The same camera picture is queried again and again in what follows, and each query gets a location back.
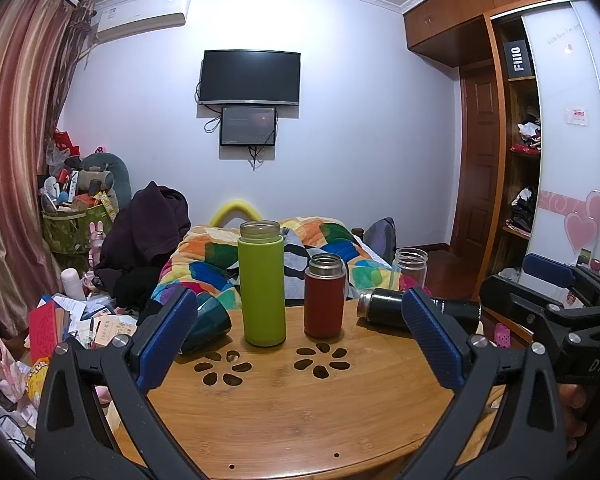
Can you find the pile of papers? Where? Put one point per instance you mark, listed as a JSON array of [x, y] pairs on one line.
[[100, 327]]

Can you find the dark purple clothing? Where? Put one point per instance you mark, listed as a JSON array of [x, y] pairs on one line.
[[145, 230]]

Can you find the folded dark clothes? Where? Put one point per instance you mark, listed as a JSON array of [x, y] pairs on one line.
[[524, 210]]

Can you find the red paper envelope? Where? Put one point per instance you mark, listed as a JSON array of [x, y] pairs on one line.
[[42, 332]]

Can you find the white sliding wardrobe door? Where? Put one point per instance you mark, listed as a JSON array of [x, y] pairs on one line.
[[570, 135]]

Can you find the folded light clothes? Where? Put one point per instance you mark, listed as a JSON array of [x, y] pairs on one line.
[[530, 132]]

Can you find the white plastic bottle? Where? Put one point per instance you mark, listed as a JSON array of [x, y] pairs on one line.
[[72, 284]]

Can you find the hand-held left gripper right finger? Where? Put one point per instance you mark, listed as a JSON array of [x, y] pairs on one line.
[[432, 340]]

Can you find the black cup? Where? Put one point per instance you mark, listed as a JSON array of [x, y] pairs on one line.
[[385, 308]]

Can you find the red cup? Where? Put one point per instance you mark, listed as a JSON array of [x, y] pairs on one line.
[[323, 305]]

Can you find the grey blue backpack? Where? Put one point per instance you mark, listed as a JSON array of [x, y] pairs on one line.
[[382, 235]]

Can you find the white air conditioner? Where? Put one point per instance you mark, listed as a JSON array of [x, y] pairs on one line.
[[140, 15]]

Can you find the pink rabbit toy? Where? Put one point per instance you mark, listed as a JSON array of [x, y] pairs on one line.
[[97, 234]]

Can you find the yellow foam tube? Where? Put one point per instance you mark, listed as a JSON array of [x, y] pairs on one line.
[[231, 206]]

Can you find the pink slipper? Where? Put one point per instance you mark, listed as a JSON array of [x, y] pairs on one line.
[[502, 336]]

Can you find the brown wooden door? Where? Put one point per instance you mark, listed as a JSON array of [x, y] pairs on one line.
[[477, 170]]

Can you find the green storage basket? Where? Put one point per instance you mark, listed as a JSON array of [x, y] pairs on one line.
[[72, 227]]

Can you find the red gift bag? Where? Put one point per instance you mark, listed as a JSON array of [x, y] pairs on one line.
[[65, 142]]

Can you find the striped pink curtain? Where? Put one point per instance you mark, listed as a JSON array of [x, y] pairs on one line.
[[15, 160]]

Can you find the pink plastic bag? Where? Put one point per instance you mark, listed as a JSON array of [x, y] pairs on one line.
[[0, 365]]

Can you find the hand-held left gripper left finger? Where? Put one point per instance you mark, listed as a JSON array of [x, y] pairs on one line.
[[167, 340]]

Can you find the black printed box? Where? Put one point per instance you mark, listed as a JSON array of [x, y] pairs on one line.
[[516, 59]]

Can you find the colourful patchwork blanket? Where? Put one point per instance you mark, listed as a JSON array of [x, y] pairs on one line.
[[210, 255]]

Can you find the small black monitor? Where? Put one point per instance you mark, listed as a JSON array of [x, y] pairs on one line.
[[247, 126]]

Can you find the black wall television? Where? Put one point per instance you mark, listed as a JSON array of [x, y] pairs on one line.
[[250, 77]]

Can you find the person's right hand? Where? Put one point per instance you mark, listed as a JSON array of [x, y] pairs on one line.
[[575, 410]]

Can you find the green cup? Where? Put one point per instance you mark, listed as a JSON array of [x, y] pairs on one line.
[[261, 295]]

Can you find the wooden wardrobe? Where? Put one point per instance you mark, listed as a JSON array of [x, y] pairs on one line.
[[445, 25]]

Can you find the grey curved pillow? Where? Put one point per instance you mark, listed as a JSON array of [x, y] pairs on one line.
[[117, 170]]

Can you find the dark teal cup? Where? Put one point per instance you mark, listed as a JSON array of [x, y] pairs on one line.
[[211, 325]]

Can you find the clear glass cup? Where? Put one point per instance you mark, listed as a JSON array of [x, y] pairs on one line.
[[409, 270]]

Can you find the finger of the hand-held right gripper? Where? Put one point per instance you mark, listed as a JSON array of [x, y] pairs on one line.
[[550, 268], [517, 300]]

